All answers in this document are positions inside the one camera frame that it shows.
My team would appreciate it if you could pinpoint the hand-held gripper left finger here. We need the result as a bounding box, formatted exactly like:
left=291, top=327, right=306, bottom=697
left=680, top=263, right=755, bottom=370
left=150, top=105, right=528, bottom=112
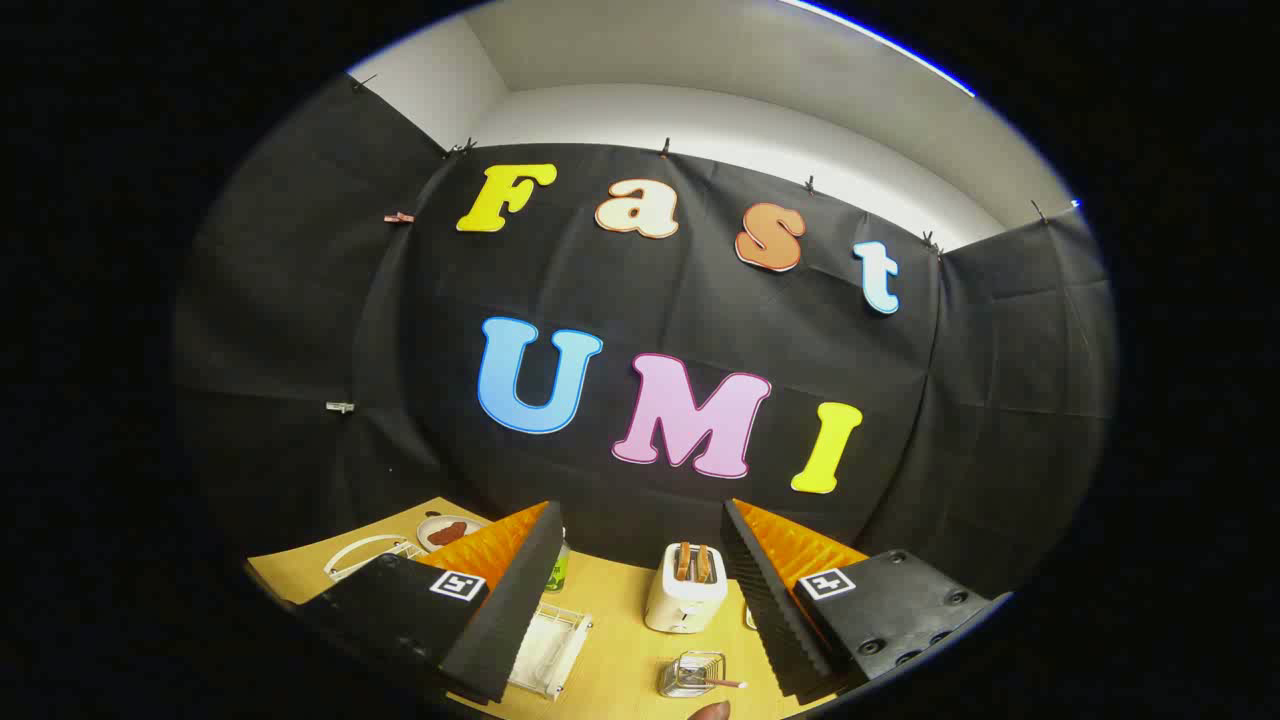
left=296, top=500, right=566, bottom=706

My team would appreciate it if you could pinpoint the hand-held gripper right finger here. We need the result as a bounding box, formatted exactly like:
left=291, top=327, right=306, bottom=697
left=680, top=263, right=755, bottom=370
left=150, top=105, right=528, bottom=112
left=720, top=498, right=1011, bottom=701

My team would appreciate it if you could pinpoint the white wire dish rack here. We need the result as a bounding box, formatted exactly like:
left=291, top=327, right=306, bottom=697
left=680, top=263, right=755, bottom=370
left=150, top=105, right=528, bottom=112
left=323, top=535, right=593, bottom=701

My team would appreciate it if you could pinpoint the metal wire basket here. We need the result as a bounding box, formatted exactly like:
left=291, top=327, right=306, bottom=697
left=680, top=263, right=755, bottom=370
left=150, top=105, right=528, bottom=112
left=658, top=650, right=728, bottom=699

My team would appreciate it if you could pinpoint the small oval white dish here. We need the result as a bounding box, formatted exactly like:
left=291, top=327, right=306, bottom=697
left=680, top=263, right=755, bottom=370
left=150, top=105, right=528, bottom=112
left=416, top=514, right=491, bottom=553

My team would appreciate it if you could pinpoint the white toaster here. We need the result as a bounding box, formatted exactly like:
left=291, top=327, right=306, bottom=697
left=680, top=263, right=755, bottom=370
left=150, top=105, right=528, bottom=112
left=645, top=543, right=729, bottom=635

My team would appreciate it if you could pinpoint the row of black clips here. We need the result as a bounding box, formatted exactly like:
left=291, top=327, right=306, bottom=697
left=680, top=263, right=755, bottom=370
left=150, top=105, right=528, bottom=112
left=352, top=72, right=1049, bottom=253

